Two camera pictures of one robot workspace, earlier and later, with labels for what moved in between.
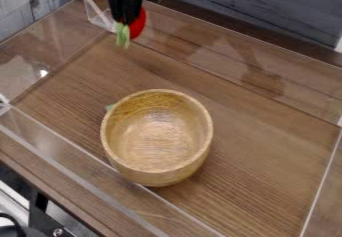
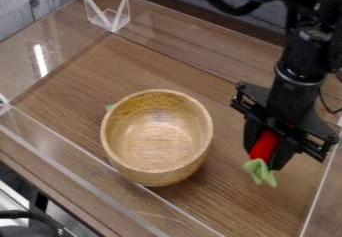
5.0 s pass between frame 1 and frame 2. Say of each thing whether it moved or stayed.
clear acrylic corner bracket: stayed
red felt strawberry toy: moved
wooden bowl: stayed
